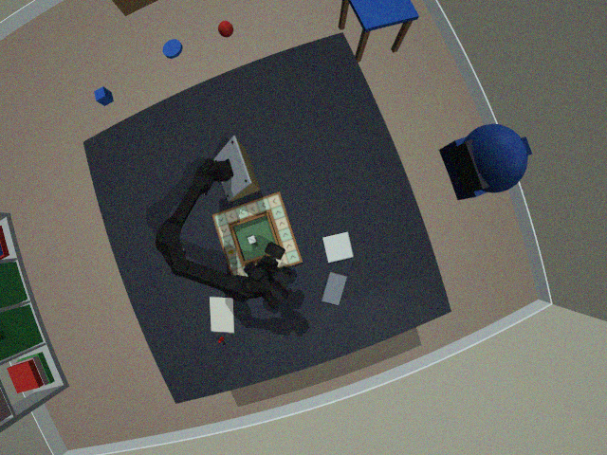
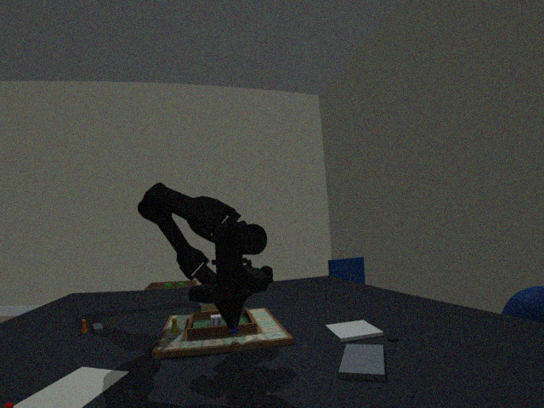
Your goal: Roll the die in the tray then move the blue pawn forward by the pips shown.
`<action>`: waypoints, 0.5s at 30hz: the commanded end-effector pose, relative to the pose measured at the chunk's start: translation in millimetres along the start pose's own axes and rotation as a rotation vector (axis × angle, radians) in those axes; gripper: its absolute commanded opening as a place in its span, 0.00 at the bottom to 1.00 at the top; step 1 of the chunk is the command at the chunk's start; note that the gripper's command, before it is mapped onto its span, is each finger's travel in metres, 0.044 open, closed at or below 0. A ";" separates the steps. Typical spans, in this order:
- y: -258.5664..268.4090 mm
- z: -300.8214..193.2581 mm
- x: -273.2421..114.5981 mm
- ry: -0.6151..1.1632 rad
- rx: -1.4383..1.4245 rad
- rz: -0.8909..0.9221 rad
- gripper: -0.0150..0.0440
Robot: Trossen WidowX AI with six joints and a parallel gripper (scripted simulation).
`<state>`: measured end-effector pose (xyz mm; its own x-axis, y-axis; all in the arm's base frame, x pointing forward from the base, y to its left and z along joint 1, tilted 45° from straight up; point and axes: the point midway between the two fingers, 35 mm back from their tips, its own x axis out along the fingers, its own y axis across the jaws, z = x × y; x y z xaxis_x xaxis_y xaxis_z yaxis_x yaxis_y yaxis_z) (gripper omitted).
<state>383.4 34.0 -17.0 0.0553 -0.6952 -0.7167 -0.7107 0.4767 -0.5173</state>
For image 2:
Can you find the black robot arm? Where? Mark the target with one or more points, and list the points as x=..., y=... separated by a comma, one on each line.
x=205, y=216

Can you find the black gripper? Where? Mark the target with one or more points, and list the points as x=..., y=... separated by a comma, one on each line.
x=229, y=302

